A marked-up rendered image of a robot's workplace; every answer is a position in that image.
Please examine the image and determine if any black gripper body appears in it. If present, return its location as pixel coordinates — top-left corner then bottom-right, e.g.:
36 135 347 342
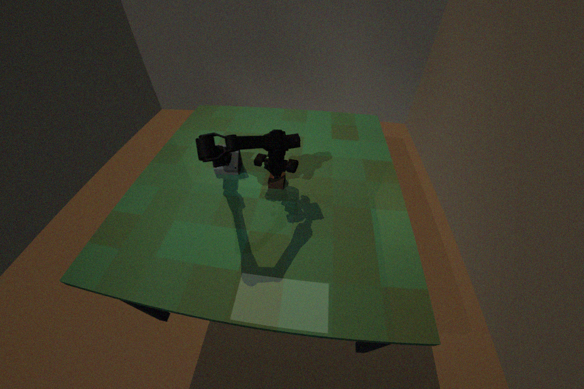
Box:
254 152 298 173

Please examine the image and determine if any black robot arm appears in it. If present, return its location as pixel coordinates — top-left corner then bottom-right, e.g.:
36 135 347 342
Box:
196 129 300 168

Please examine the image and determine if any brown block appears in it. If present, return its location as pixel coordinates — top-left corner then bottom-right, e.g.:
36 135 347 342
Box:
268 173 286 189

